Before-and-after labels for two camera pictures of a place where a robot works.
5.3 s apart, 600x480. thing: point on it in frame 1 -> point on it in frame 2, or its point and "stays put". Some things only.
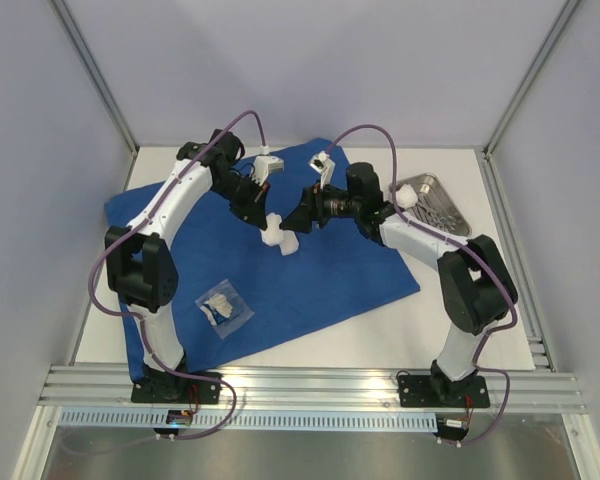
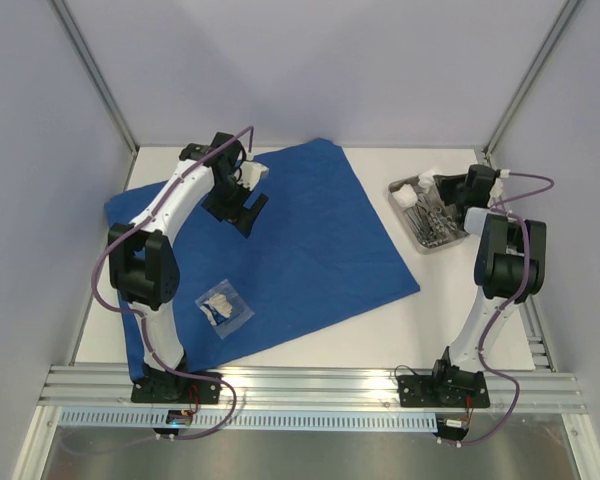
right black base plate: x=435 y=390 stays put
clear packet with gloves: x=224 y=308 stays put
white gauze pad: x=272 y=235 -> x=426 y=179
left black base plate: x=167 y=388 stays put
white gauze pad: x=406 y=196 stays put
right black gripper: x=313 y=208 -> x=453 y=188
